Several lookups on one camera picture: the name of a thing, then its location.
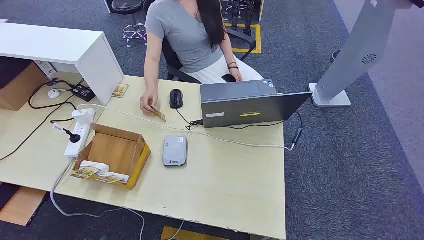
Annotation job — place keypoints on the person's left hand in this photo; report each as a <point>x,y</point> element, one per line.
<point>236,75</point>

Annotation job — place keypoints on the person's right hand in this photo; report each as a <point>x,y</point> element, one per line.
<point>149,101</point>

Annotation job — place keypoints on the gold patterned ID card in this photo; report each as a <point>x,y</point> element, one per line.
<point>160,115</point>

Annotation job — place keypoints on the person's left forearm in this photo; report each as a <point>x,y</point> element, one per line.
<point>228,53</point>

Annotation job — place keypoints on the person's right forearm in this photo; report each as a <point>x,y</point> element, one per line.
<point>151,79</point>

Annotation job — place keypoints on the grey card reader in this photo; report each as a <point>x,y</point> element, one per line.
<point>175,150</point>

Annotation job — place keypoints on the person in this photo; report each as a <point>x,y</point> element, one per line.
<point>185,36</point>

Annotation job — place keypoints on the black smartphone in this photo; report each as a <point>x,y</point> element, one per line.
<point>228,78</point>

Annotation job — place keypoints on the black computer mouse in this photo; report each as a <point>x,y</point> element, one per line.
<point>176,98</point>

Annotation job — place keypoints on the grey laptop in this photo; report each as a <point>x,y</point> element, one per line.
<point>251,106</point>

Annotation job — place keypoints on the black office chair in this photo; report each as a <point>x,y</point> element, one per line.
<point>172,63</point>

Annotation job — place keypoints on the black robot stand legs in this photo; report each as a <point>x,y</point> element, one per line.
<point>247,16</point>

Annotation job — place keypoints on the black power adapter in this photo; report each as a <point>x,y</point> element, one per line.
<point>82,92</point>

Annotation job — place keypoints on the white charger block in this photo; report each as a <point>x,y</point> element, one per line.
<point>83,116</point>

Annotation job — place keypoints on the white power strip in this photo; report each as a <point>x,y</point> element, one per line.
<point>78,142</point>

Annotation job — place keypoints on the black power plug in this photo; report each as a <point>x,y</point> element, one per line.
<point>74,137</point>

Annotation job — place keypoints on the black dongle adapter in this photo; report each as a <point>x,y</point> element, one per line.
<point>297,135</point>

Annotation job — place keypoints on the small white device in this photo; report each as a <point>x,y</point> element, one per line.
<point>53,94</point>

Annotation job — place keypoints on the black round stool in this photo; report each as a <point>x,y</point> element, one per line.
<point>127,6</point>

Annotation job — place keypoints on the white printed box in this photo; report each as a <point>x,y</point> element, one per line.
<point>46,69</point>

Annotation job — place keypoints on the white reception counter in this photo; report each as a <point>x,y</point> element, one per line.
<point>49,43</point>

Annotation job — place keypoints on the grey kiosk stand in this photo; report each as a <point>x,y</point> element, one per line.
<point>357,49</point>

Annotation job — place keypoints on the brown cardboard box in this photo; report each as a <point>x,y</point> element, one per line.
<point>20,89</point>

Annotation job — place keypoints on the brown board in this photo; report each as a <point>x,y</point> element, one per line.
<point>21,207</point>

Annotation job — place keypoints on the yellow floor tape frame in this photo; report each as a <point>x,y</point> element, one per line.
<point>257,39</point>

